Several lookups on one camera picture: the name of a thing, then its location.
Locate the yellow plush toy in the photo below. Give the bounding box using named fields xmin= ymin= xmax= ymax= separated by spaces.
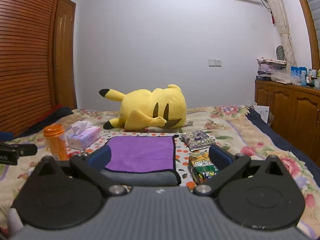
xmin=99 ymin=84 xmax=187 ymax=132

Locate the dark blue quilt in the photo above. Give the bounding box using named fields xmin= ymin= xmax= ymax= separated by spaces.
xmin=246 ymin=106 xmax=320 ymax=180

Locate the purple snack packet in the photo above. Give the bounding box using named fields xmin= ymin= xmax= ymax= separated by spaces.
xmin=180 ymin=130 xmax=216 ymax=152

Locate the orange plastic bottle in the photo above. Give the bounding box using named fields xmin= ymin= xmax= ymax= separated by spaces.
xmin=43 ymin=124 xmax=69 ymax=161

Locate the wooden louvred wardrobe door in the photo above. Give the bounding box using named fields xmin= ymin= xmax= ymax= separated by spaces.
xmin=0 ymin=0 xmax=66 ymax=136

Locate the clear plastic bag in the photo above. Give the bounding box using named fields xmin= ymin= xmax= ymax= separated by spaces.
xmin=271 ymin=68 xmax=293 ymax=84

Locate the blue carton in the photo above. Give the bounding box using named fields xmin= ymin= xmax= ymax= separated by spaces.
xmin=291 ymin=66 xmax=308 ymax=86

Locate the beige curtain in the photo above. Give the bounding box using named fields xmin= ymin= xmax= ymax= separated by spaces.
xmin=257 ymin=0 xmax=298 ymax=68

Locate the wooden window frame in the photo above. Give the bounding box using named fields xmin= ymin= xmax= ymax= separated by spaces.
xmin=291 ymin=0 xmax=320 ymax=71

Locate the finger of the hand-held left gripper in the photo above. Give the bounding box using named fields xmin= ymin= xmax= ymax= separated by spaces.
xmin=0 ymin=143 xmax=38 ymax=157

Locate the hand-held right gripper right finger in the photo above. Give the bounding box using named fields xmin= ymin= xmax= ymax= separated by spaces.
xmin=193 ymin=145 xmax=292 ymax=197

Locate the white paper bag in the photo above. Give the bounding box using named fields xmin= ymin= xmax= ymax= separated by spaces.
xmin=251 ymin=102 xmax=271 ymax=124

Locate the wooden cabinet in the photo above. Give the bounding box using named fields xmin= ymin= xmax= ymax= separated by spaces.
xmin=254 ymin=79 xmax=320 ymax=158

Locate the grey mesh fan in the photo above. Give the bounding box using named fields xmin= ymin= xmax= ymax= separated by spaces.
xmin=276 ymin=45 xmax=287 ymax=62

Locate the group of small bottles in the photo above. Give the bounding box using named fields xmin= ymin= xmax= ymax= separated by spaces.
xmin=306 ymin=67 xmax=320 ymax=89

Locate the purple towel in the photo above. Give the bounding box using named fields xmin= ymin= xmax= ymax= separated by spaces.
xmin=100 ymin=134 xmax=182 ymax=187
xmin=104 ymin=134 xmax=177 ymax=173

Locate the purple tissue box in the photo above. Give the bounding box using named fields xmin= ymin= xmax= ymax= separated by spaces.
xmin=66 ymin=120 xmax=102 ymax=151

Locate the green snack packet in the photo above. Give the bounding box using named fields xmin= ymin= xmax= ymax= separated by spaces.
xmin=188 ymin=150 xmax=221 ymax=185

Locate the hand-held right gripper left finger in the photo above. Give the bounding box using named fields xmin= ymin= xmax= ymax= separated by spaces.
xmin=27 ymin=145 xmax=128 ymax=197

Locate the dark red blue blanket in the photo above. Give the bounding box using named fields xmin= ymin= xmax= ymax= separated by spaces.
xmin=0 ymin=105 xmax=74 ymax=142

